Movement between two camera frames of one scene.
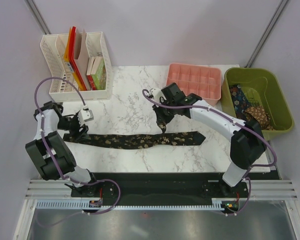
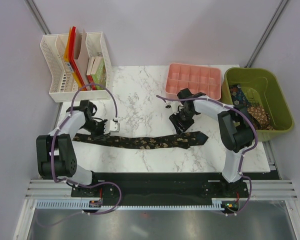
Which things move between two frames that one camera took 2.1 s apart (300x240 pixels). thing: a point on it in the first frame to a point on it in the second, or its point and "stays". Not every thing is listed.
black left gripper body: x=69 y=124 to x=96 y=129
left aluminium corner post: x=33 y=10 stays
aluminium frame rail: x=273 y=189 stays
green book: x=98 y=73 stays
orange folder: x=69 y=64 stays
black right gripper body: x=165 y=115 to x=185 y=118
